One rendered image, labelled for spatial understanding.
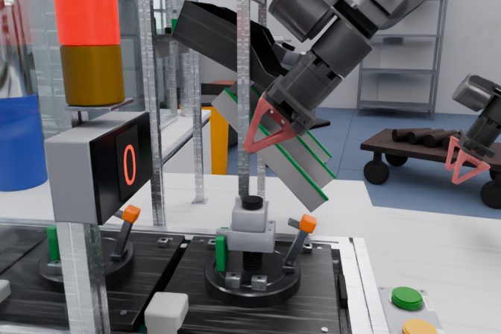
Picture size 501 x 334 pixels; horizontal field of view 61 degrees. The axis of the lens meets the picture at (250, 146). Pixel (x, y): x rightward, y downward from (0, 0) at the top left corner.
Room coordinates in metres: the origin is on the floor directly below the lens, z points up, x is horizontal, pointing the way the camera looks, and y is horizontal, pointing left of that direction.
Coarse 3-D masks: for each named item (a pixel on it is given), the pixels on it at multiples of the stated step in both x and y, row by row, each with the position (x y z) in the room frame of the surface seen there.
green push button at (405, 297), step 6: (396, 288) 0.52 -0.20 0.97; (402, 288) 0.52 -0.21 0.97; (408, 288) 0.52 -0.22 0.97; (396, 294) 0.51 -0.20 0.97; (402, 294) 0.51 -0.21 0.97; (408, 294) 0.51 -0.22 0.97; (414, 294) 0.51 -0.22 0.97; (420, 294) 0.51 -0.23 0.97; (396, 300) 0.50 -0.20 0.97; (402, 300) 0.50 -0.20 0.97; (408, 300) 0.49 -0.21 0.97; (414, 300) 0.49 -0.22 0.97; (420, 300) 0.50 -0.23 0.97; (402, 306) 0.49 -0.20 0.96; (408, 306) 0.49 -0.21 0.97; (414, 306) 0.49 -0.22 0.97
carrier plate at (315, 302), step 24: (192, 240) 0.67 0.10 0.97; (192, 264) 0.59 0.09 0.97; (312, 264) 0.59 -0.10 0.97; (168, 288) 0.53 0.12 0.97; (192, 288) 0.53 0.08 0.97; (312, 288) 0.53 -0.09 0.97; (192, 312) 0.47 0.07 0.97; (216, 312) 0.47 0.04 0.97; (240, 312) 0.47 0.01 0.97; (264, 312) 0.47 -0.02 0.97; (288, 312) 0.47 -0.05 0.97; (312, 312) 0.47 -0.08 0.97; (336, 312) 0.47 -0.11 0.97
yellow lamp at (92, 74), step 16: (64, 48) 0.36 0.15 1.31; (80, 48) 0.35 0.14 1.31; (96, 48) 0.36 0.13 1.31; (112, 48) 0.37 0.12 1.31; (64, 64) 0.36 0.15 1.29; (80, 64) 0.35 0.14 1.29; (96, 64) 0.36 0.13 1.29; (112, 64) 0.36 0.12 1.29; (64, 80) 0.36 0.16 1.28; (80, 80) 0.35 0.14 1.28; (96, 80) 0.35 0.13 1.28; (112, 80) 0.36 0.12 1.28; (80, 96) 0.35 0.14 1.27; (96, 96) 0.35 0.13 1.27; (112, 96) 0.36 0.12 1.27
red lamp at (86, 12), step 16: (64, 0) 0.35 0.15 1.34; (80, 0) 0.35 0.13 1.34; (96, 0) 0.36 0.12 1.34; (112, 0) 0.37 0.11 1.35; (64, 16) 0.35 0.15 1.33; (80, 16) 0.35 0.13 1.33; (96, 16) 0.36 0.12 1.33; (112, 16) 0.37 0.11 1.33; (64, 32) 0.36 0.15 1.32; (80, 32) 0.35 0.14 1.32; (96, 32) 0.36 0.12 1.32; (112, 32) 0.37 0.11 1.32
